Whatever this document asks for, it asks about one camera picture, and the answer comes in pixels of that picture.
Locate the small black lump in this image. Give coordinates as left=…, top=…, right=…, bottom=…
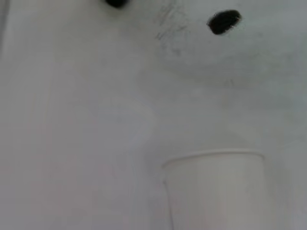
left=207, top=9, right=242, bottom=36

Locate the dark purple rag with loop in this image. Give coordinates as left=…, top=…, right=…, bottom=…
left=105, top=0, right=128, bottom=8

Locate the white paper cup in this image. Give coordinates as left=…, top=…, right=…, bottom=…
left=161, top=148, right=266, bottom=230

